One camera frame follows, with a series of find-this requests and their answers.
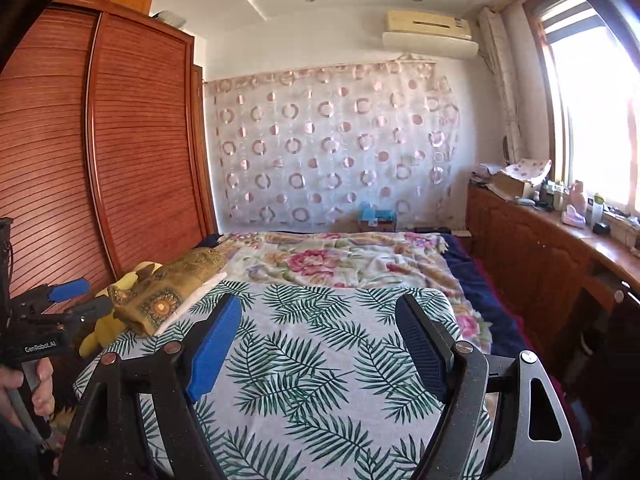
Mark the palm leaf print sheet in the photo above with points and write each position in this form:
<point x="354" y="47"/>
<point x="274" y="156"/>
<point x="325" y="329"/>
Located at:
<point x="310" y="350"/>

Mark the circle print sheer curtain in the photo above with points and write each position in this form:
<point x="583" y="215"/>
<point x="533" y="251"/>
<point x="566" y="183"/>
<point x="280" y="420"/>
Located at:
<point x="325" y="150"/>

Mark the cardboard box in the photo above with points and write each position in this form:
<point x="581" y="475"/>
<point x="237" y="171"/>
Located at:
<point x="510" y="185"/>

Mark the cream wall air conditioner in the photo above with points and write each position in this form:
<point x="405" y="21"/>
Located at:
<point x="430" y="35"/>

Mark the bunched white window curtain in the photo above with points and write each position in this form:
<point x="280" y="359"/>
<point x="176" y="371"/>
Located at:
<point x="505" y="85"/>

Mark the window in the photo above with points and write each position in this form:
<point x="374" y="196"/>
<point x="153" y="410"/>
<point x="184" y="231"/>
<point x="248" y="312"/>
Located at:
<point x="595" y="110"/>

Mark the blue toy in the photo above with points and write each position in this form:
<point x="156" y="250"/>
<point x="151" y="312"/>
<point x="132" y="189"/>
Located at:
<point x="370" y="212"/>

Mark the golden patterned garment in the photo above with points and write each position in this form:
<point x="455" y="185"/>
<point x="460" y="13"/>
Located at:
<point x="165" y="290"/>

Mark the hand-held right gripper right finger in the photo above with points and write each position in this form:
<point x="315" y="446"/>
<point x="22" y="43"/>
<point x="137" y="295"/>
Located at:
<point x="425" y="350"/>

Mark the wooden slatted wardrobe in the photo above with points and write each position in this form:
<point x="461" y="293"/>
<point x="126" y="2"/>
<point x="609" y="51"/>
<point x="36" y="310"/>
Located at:
<point x="145" y="150"/>

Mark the yellow and cream pillows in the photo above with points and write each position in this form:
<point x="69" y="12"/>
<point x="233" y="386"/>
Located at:
<point x="105" y="327"/>

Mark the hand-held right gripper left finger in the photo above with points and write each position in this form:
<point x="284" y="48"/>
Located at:
<point x="212" y="350"/>

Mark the small black box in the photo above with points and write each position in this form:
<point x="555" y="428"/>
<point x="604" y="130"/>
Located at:
<point x="601" y="229"/>

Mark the floral blanket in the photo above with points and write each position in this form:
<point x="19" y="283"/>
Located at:
<point x="325" y="260"/>

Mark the polka dot cloth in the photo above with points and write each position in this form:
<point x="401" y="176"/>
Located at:
<point x="530" y="169"/>

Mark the pink figurine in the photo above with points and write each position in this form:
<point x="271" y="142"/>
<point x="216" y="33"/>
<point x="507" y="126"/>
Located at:
<point x="575" y="202"/>

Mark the grey box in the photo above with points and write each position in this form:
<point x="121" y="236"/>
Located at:
<point x="170" y="19"/>

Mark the green capped bottle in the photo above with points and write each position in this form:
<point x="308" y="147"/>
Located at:
<point x="597" y="210"/>

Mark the person's left hand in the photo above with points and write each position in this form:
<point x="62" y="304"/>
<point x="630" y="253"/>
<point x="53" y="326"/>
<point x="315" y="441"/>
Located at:
<point x="45" y="390"/>

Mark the navy blue blanket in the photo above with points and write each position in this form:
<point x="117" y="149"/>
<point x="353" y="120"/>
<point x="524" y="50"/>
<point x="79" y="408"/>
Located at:
<point x="480" y="285"/>

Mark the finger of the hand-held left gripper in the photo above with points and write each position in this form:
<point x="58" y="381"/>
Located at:
<point x="92" y="310"/>
<point x="70" y="290"/>

